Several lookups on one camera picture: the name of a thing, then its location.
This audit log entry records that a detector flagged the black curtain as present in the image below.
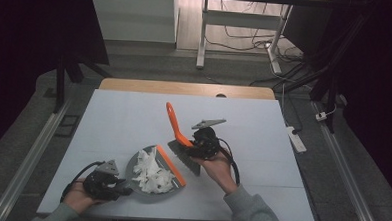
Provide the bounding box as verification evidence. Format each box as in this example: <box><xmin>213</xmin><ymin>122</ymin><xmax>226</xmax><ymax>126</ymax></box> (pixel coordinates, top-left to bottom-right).
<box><xmin>0</xmin><ymin>0</ymin><xmax>114</xmax><ymax>162</ymax></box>
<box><xmin>276</xmin><ymin>0</ymin><xmax>392</xmax><ymax>205</ymax></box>

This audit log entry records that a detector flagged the aluminium floor rail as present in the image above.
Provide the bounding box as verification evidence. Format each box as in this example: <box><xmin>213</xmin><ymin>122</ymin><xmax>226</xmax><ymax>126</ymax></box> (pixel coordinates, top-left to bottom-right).
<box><xmin>306</xmin><ymin>101</ymin><xmax>389</xmax><ymax>221</ymax></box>
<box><xmin>0</xmin><ymin>78</ymin><xmax>85</xmax><ymax>221</ymax></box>

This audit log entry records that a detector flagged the wooden table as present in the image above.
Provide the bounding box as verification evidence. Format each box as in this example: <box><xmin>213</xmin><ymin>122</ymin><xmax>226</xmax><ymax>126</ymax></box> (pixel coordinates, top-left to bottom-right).
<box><xmin>99</xmin><ymin>77</ymin><xmax>277</xmax><ymax>101</ymax></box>

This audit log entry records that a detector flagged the orange handled grey brush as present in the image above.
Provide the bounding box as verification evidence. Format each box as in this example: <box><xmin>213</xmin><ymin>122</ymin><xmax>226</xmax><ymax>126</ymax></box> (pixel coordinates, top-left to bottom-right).
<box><xmin>162</xmin><ymin>101</ymin><xmax>205</xmax><ymax>178</ymax></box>

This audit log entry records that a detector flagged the tangle of floor cables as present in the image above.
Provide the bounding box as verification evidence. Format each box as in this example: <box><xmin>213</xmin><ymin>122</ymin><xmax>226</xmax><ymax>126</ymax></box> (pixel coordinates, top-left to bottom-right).
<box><xmin>203</xmin><ymin>0</ymin><xmax>312</xmax><ymax>90</ymax></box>

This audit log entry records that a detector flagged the left hand-held gripper cable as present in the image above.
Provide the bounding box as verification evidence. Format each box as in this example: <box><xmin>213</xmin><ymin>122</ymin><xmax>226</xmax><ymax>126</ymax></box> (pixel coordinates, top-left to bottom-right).
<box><xmin>59</xmin><ymin>159</ymin><xmax>106</xmax><ymax>205</ymax></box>

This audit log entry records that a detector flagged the white desk frame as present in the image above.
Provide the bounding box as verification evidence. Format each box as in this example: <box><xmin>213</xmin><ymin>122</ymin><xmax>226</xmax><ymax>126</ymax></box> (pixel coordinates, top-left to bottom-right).
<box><xmin>195</xmin><ymin>0</ymin><xmax>295</xmax><ymax>76</ymax></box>

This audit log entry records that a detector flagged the person's left hand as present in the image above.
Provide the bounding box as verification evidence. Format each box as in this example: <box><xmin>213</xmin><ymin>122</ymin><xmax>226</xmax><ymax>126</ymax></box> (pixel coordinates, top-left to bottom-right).
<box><xmin>61</xmin><ymin>178</ymin><xmax>109</xmax><ymax>217</ymax></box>

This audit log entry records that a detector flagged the white power strip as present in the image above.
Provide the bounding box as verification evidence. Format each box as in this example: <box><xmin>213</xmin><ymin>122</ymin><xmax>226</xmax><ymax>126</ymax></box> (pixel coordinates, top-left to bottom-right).
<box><xmin>284</xmin><ymin>125</ymin><xmax>308</xmax><ymax>154</ymax></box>

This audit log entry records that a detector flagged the black floor bracket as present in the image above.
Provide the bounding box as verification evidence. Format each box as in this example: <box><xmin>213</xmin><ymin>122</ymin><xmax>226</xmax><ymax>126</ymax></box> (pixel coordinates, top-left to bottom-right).
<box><xmin>54</xmin><ymin>113</ymin><xmax>82</xmax><ymax>139</ymax></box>

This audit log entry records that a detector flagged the hand-held gripper cable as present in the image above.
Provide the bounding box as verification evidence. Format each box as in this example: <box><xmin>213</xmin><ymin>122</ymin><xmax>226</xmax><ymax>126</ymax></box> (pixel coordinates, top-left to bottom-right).
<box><xmin>59</xmin><ymin>159</ymin><xmax>106</xmax><ymax>205</ymax></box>
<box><xmin>214</xmin><ymin>137</ymin><xmax>244</xmax><ymax>187</ymax></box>

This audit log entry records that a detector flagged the person's right hand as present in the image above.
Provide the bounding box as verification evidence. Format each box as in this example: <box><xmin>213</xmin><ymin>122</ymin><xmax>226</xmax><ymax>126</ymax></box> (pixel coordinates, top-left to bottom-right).
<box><xmin>188</xmin><ymin>149</ymin><xmax>241</xmax><ymax>195</ymax></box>

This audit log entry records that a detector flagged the black tripod stand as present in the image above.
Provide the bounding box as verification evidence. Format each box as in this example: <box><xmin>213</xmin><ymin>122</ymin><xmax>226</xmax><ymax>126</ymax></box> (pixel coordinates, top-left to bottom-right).
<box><xmin>52</xmin><ymin>55</ymin><xmax>114</xmax><ymax>117</ymax></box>
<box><xmin>272</xmin><ymin>7</ymin><xmax>372</xmax><ymax>136</ymax></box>

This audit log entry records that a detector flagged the grey dustpan with orange edge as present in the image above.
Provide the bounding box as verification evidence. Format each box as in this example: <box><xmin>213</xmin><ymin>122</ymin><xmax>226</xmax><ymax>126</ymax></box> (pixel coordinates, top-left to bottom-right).
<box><xmin>123</xmin><ymin>142</ymin><xmax>189</xmax><ymax>198</ymax></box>

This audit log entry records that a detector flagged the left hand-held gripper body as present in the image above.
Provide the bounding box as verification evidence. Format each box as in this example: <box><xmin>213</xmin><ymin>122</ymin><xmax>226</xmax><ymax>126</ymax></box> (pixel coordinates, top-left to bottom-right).
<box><xmin>81</xmin><ymin>158</ymin><xmax>128</xmax><ymax>202</ymax></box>

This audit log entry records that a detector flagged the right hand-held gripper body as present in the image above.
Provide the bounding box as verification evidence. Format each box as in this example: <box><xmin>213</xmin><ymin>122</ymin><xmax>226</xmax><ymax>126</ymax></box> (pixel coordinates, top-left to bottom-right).
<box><xmin>187</xmin><ymin>117</ymin><xmax>228</xmax><ymax>161</ymax></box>

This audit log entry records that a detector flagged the right hand-held gripper cable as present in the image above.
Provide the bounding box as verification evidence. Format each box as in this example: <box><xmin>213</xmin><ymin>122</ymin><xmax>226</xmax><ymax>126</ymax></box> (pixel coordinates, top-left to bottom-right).
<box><xmin>214</xmin><ymin>137</ymin><xmax>244</xmax><ymax>187</ymax></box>

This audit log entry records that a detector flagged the white paper pile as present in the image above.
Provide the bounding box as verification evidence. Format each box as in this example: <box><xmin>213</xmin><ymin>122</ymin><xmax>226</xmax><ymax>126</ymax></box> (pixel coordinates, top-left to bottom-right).
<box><xmin>131</xmin><ymin>145</ymin><xmax>178</xmax><ymax>196</ymax></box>

